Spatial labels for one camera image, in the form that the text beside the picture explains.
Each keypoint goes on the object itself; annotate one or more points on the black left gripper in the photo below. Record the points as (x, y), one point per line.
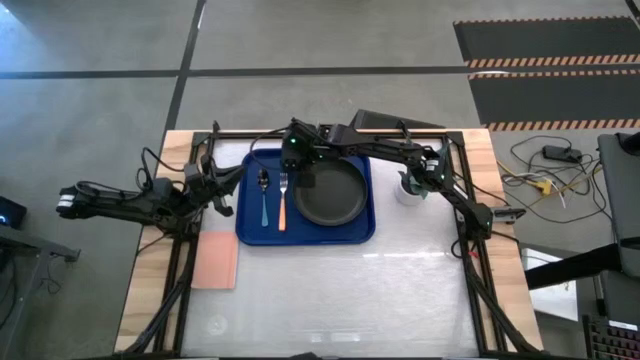
(200, 182)

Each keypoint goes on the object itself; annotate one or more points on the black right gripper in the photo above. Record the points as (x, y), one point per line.
(300, 145)

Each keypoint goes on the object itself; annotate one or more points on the dark grey round plate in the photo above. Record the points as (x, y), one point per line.
(335, 200)

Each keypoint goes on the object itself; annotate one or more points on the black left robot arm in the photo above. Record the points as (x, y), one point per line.
(125, 202)

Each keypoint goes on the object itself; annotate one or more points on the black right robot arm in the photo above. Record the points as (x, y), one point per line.
(380, 147)

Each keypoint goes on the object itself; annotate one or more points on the blue plastic tray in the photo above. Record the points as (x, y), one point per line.
(310, 235)

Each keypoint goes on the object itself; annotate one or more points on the pink cloth napkin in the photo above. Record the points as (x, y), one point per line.
(215, 260)

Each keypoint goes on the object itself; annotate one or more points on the black flat floor board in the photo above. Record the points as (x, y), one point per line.
(390, 121)

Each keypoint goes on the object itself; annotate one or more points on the white round plant pot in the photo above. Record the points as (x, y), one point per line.
(406, 197)

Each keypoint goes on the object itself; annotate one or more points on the green snake plant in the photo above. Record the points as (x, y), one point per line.
(420, 194)

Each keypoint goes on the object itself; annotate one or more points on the grey metal desk stand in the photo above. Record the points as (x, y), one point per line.
(30, 250)

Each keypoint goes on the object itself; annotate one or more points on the black device with blue light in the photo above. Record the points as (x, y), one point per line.
(11, 212)

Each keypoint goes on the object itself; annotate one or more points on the grey box on table edge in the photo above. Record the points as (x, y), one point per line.
(509, 213)

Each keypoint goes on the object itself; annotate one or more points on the black power adapter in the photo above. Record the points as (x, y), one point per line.
(562, 152)

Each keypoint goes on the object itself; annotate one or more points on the black orange-striped floor mat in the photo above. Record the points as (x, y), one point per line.
(555, 100)
(550, 40)

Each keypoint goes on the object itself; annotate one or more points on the white floor box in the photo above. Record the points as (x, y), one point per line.
(552, 295)

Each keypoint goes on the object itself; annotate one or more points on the grey chair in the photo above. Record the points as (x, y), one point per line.
(620, 200)

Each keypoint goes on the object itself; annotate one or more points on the black keyboard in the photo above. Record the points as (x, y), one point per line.
(612, 342)

